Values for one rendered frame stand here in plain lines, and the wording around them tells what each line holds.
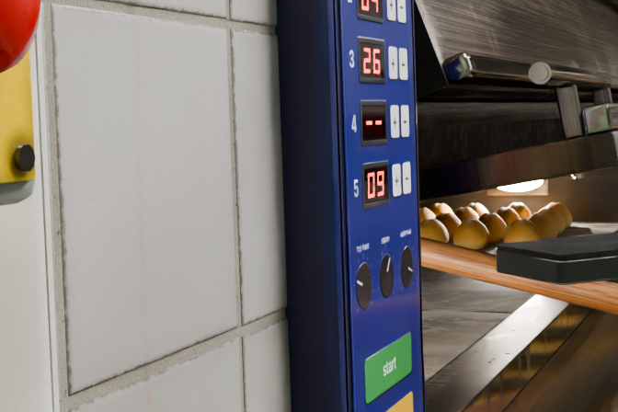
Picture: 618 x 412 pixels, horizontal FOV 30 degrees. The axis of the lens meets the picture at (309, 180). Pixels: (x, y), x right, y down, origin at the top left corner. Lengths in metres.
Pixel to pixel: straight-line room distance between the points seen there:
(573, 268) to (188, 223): 0.27
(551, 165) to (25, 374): 0.50
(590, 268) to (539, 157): 0.54
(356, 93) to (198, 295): 0.17
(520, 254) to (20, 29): 0.13
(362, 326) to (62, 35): 0.28
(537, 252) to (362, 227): 0.37
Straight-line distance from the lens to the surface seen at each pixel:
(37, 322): 0.40
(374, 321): 0.68
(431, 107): 0.91
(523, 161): 0.83
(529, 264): 0.30
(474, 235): 2.13
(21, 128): 0.30
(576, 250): 0.29
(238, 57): 0.58
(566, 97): 0.93
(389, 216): 0.70
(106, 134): 0.47
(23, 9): 0.26
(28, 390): 0.40
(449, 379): 1.11
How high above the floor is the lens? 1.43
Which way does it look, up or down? 3 degrees down
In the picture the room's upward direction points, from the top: 2 degrees counter-clockwise
